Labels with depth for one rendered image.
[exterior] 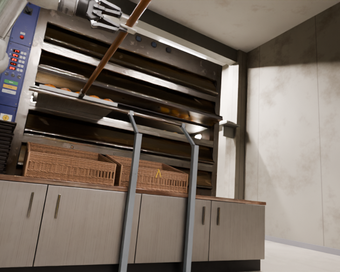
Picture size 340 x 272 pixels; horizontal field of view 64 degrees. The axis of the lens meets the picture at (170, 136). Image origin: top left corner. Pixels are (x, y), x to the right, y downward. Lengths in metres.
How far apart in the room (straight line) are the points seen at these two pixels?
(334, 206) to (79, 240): 3.57
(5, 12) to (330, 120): 4.24
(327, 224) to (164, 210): 3.02
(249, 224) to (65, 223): 1.49
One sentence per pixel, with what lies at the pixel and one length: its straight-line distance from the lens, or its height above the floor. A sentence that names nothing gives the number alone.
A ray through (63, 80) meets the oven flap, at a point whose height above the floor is 1.38.
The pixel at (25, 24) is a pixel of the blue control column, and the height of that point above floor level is 1.78.
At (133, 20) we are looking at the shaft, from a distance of 1.14.
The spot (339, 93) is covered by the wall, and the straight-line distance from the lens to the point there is 4.80.
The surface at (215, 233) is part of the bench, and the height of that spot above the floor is 0.30.
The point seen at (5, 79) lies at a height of 1.29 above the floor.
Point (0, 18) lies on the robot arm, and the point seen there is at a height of 1.31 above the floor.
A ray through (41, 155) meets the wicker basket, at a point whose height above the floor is 0.72.
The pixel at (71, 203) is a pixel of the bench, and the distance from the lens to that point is 1.80.
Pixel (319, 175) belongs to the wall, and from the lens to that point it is 4.67.
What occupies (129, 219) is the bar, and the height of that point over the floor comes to 0.38.
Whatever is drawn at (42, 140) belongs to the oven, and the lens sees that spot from 2.35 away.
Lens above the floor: 0.52
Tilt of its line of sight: 13 degrees up
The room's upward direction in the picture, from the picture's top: 5 degrees clockwise
